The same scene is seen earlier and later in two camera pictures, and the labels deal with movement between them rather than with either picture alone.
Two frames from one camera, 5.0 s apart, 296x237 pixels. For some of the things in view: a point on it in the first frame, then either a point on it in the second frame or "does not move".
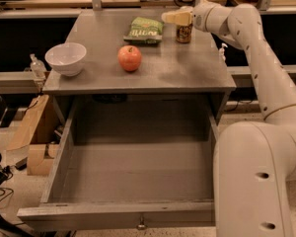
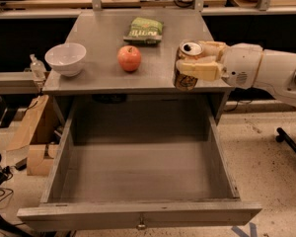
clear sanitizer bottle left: (37, 68) does not move
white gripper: (198, 17) -> (242, 65)
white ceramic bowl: (66, 58) does not move
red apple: (129, 57) does not move
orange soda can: (184, 34) -> (187, 49)
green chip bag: (144, 31) does not move
